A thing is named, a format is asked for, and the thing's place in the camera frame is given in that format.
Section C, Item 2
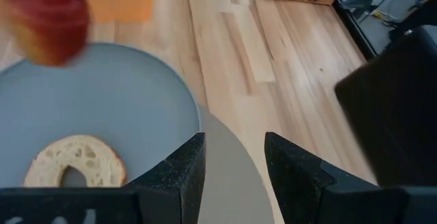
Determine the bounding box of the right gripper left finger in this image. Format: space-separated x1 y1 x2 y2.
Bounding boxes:
125 131 207 224

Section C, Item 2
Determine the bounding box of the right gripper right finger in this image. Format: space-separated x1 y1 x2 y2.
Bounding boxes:
264 130 408 224

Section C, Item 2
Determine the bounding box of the large pale bowl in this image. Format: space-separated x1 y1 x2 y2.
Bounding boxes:
197 106 276 224

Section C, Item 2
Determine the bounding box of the bagel half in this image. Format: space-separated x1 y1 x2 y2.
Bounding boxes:
22 134 128 188

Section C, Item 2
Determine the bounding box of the red apple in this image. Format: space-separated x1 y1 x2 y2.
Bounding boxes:
0 0 91 67

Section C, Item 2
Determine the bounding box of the large grey plate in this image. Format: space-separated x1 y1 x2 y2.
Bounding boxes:
0 42 202 189

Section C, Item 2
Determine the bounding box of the black plastic container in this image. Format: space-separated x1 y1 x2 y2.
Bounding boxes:
333 24 437 188

